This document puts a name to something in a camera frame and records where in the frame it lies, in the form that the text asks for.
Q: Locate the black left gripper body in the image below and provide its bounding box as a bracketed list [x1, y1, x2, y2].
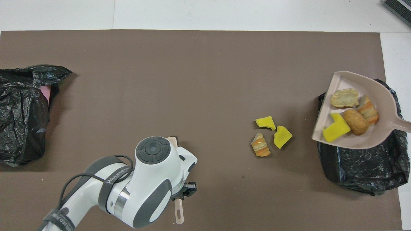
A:
[172, 182, 197, 201]

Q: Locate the orange striped croissant piece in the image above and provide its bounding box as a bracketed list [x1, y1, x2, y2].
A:
[357, 95, 380, 126]
[251, 133, 271, 158]

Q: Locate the green and yellow sponge piece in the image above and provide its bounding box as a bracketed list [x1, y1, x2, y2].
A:
[322, 113, 351, 143]

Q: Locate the brown croquette bread roll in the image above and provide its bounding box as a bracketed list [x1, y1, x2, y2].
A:
[342, 109, 370, 136]

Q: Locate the pale flaky croissant piece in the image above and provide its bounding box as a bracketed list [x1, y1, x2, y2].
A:
[330, 88, 360, 109]

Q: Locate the beige plastic dustpan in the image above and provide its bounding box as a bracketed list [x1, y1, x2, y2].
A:
[311, 71, 411, 150]

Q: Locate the black trash bag lined bin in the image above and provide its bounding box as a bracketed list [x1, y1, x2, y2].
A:
[316, 79, 411, 196]

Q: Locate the crumpled black trash bag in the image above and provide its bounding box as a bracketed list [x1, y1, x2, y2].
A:
[0, 64, 73, 167]

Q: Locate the brown table mat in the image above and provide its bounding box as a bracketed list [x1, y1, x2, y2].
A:
[0, 30, 403, 231]

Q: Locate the dark ribbed grille panel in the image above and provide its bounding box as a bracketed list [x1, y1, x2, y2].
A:
[383, 0, 411, 28]

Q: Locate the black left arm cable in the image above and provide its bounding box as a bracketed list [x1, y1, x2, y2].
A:
[59, 155, 134, 210]

